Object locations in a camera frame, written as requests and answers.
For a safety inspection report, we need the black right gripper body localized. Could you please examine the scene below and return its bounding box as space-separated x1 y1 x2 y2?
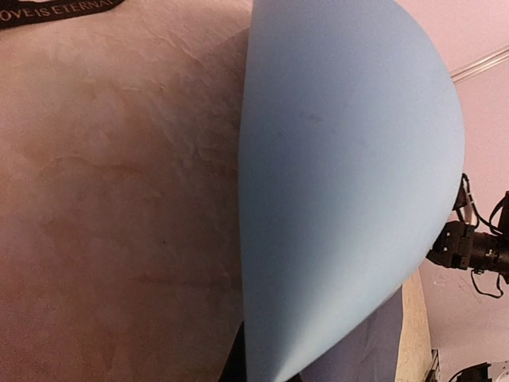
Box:
426 173 508 298

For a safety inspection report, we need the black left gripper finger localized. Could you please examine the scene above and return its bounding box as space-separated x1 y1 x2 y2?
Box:
218 321 246 382

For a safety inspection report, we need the blue wrapping paper sheet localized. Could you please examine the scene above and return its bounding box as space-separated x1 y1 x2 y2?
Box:
239 1 465 381

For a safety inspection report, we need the black printed ribbon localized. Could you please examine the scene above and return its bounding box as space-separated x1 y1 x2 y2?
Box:
1 0 123 30

